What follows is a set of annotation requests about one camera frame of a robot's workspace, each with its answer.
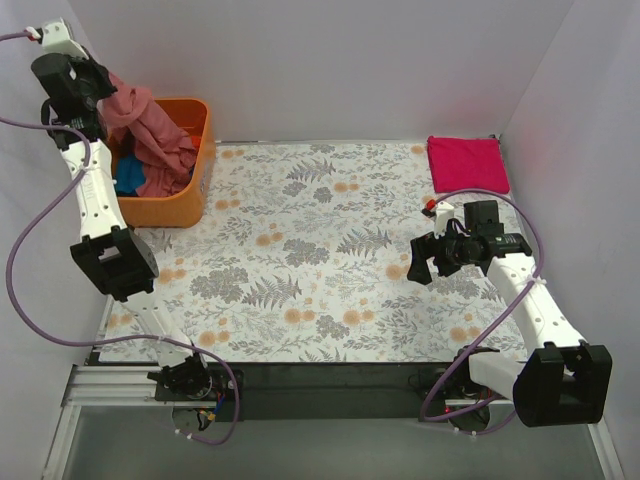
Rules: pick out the folded magenta t shirt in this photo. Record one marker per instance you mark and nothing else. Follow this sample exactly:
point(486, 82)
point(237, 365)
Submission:
point(458, 163)

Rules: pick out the aluminium frame rail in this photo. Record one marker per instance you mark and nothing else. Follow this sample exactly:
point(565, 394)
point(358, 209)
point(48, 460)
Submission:
point(110, 423)

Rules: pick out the floral patterned table mat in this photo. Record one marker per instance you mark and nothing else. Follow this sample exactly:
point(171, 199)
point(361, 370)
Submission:
point(302, 255)

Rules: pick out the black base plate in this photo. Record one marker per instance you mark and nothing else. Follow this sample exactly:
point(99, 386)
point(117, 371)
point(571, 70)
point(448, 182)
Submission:
point(225, 395)

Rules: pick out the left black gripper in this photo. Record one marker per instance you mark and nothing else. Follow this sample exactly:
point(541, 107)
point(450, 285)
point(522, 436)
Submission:
point(93, 83)

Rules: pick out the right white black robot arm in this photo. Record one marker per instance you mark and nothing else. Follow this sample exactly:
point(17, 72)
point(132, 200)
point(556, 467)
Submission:
point(565, 379)

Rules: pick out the orange plastic basket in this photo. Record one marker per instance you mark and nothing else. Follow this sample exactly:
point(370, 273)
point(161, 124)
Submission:
point(186, 208)

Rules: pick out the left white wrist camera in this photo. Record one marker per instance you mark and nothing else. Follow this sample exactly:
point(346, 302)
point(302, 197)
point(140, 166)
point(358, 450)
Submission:
point(56, 36)

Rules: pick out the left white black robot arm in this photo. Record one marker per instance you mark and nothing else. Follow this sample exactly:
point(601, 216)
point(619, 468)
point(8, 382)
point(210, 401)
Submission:
point(118, 262)

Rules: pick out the blue t shirt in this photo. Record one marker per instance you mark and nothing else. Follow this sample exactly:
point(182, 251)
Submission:
point(129, 176)

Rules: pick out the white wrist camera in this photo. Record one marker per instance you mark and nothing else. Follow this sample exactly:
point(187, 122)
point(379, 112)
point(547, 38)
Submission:
point(56, 36)
point(440, 212)

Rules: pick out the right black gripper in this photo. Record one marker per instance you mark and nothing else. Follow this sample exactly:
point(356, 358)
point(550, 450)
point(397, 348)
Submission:
point(439, 251)

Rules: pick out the dusty pink t shirt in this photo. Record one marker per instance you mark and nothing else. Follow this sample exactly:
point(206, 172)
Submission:
point(165, 150)

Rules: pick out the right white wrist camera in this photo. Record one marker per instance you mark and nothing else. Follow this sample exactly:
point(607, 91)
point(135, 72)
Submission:
point(440, 212)

